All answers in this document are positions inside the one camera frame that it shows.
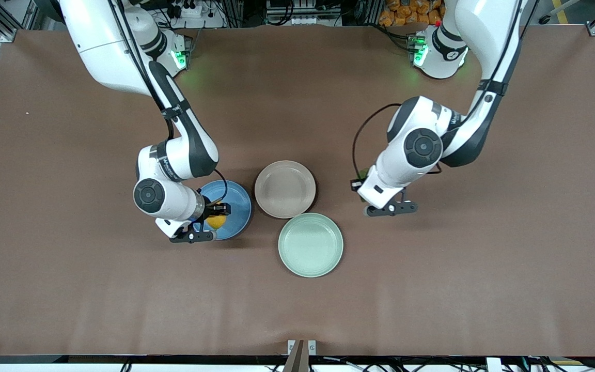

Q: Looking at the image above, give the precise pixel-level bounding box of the yellow lemon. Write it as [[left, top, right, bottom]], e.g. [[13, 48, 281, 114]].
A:
[[205, 198, 227, 230]]

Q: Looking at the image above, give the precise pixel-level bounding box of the blue round plate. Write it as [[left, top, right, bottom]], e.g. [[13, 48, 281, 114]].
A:
[[193, 180, 253, 241]]

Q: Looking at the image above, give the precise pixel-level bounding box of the beige round plate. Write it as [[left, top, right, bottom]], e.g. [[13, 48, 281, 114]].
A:
[[254, 160, 317, 219]]

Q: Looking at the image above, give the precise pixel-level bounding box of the pale green round plate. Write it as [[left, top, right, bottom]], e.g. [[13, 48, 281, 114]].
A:
[[278, 212, 344, 278]]

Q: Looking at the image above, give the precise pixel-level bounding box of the orange snack packets pile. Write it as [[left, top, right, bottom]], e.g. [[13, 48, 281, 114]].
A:
[[379, 0, 445, 27]]

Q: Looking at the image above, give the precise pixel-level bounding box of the grey electronics box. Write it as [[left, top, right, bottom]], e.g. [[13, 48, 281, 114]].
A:
[[265, 0, 342, 27]]

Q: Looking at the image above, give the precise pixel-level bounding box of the white power strip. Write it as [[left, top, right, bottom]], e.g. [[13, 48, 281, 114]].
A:
[[166, 0, 226, 29]]

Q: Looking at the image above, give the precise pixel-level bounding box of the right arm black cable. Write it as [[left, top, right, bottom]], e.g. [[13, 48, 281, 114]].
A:
[[107, 0, 229, 205]]

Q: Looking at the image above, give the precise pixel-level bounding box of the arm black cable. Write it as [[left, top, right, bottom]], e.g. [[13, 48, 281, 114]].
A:
[[352, 0, 526, 179], [107, 0, 229, 205]]

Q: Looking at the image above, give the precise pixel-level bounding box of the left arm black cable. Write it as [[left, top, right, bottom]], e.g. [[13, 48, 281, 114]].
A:
[[352, 0, 526, 179]]

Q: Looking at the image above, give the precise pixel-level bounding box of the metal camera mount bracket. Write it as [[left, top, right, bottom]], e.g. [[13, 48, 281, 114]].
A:
[[283, 339, 318, 372]]

